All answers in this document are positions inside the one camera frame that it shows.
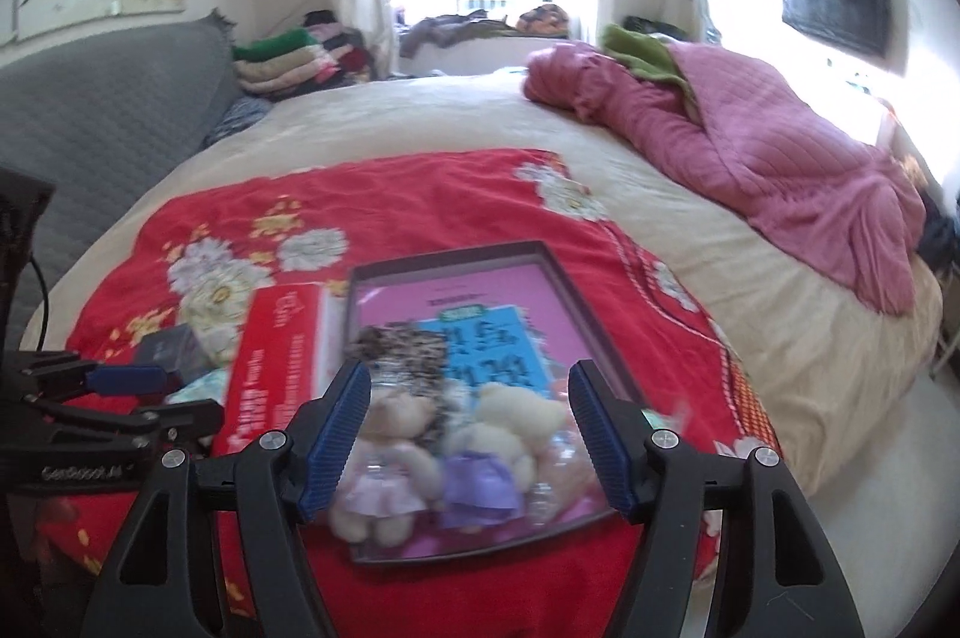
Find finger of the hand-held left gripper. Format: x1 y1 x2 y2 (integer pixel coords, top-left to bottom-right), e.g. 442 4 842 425
19 349 172 400
34 396 227 455

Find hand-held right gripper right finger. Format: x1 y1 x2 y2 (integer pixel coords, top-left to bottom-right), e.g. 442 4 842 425
566 359 863 638

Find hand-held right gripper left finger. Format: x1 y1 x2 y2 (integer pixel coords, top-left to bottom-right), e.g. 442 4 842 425
79 359 374 638

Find clear plastic bag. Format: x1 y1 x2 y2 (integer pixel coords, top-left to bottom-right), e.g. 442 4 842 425
525 432 610 526

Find teddy bear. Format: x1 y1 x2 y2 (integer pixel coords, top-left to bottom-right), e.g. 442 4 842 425
439 381 569 532
328 390 445 547

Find leopard print scrunchie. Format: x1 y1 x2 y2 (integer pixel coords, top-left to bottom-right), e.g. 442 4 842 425
349 323 466 451

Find dark tray with pink lining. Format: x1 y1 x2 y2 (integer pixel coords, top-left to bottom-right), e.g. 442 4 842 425
343 240 661 568

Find white and green tissue pack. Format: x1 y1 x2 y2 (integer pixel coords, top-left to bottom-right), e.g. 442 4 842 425
166 368 230 405

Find dark teal box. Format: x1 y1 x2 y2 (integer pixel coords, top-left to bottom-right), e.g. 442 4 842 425
133 323 215 380

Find red and white tissue box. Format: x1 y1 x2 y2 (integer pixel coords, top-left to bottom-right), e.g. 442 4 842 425
210 281 357 459

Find red floral blanket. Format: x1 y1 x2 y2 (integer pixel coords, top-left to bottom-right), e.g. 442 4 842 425
34 149 785 638

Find grey quilted headboard cover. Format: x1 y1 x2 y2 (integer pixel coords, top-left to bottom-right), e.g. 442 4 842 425
0 11 245 324

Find dark patterned pillow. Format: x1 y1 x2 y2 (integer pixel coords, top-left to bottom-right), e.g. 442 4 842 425
204 96 267 148

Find pink quilt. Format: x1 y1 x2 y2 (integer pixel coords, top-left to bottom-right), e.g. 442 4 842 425
523 41 927 316

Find cream bed sheet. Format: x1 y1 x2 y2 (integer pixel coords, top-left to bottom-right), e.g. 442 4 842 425
22 64 946 519

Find stack of folded clothes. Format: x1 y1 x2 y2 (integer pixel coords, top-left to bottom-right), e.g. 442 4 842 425
231 11 376 99

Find green blanket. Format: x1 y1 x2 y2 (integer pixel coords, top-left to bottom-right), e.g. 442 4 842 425
600 24 702 121

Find dark clothes pile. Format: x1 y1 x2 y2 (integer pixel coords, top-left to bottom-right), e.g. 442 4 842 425
916 188 960 268

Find grey clothes pile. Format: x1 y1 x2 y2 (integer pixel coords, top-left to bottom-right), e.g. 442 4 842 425
401 11 518 58

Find colourful clothes pile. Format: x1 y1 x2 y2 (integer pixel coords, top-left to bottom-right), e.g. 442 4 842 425
516 4 571 39

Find black cable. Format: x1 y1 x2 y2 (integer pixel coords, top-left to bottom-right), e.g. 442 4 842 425
26 255 52 350

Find black wall television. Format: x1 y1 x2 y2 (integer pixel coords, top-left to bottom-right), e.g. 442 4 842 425
780 0 895 60

